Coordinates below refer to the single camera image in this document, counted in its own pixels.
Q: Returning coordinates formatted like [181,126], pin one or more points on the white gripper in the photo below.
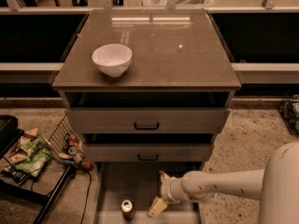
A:
[170,188]

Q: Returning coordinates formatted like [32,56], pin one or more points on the orange soda can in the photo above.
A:
[127,209]

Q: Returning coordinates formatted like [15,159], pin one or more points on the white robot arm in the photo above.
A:
[276,187]

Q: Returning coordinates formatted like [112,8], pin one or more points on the bottom grey drawer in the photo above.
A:
[140,183]

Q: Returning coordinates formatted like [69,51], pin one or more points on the grey drawer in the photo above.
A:
[147,112]
[148,146]
[140,183]

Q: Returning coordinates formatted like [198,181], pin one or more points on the middle grey drawer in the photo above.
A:
[148,146]

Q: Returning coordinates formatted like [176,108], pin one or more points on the red soda can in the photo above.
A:
[72,141]

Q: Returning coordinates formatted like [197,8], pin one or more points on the grey drawer cabinet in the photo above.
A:
[172,51]

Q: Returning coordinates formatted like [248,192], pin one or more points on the top grey drawer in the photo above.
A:
[147,112]

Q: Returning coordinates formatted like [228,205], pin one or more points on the green snack bag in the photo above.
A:
[37,155]

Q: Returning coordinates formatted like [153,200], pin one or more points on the white ceramic bowl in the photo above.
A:
[112,59]

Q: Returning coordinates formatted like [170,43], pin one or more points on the black wire basket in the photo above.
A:
[71,158]

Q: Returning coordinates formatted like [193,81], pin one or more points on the black wire crate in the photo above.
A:
[289,111]

